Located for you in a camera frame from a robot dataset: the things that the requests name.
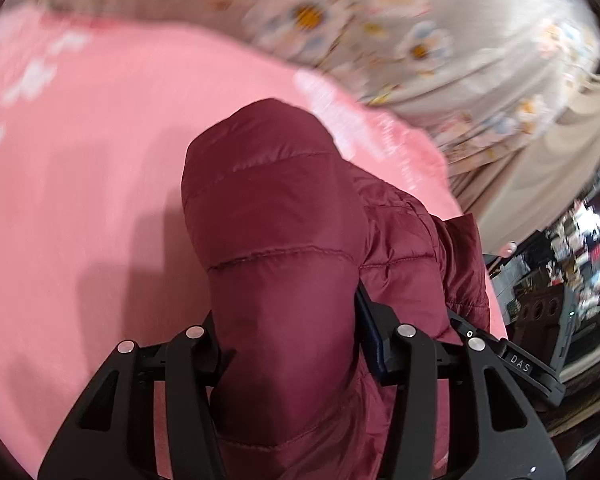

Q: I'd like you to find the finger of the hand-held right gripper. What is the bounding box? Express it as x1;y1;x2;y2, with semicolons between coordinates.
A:
446;307;505;357

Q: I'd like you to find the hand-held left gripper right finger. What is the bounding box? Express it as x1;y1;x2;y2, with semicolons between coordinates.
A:
355;280;566;480

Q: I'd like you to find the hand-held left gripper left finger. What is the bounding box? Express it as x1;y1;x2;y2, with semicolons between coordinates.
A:
36;310;227;480

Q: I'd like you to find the pink flower print blanket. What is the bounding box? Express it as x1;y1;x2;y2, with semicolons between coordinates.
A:
0;7;510;480

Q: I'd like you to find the beige curtain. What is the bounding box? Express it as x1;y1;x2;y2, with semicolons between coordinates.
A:
450;72;600;257

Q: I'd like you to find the cluttered dark shelf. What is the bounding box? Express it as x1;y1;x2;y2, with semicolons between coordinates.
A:
484;150;600;436

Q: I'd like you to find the grey floral bed sheet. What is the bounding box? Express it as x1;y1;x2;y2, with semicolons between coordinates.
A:
20;0;600;176

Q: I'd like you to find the maroon puffer jacket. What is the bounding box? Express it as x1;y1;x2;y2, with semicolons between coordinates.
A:
180;99;493;480

